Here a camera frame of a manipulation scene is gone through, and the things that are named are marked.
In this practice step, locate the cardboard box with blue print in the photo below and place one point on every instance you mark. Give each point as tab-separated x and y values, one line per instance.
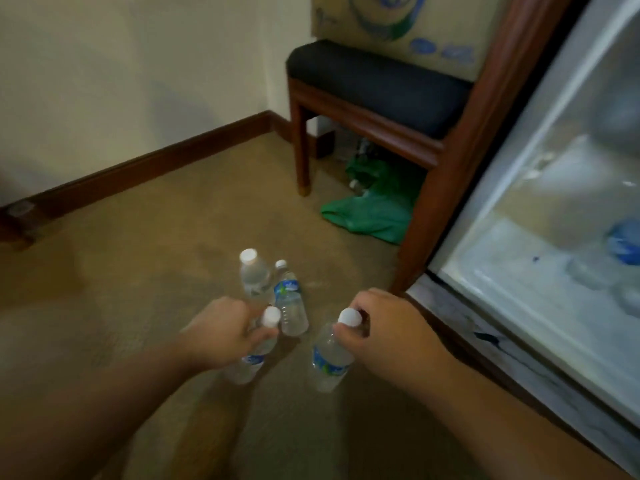
450	24

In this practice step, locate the person's right hand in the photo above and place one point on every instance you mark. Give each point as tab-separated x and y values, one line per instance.
400	344

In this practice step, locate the green plastic bag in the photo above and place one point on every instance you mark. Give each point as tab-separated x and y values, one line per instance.
375	219

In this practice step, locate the wooden chair with dark cushion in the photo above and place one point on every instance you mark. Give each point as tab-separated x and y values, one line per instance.
380	84

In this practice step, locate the wooden table with yellow top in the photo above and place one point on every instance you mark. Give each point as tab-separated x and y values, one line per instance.
475	144

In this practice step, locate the dark wooden baseboard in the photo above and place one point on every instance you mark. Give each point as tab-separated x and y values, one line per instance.
150	162

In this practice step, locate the person's left hand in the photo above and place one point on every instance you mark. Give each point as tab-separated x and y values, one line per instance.
220	334

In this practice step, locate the person's left forearm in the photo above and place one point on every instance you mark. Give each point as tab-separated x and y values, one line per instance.
90	409

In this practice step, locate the person's right forearm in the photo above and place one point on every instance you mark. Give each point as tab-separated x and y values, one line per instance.
500	429

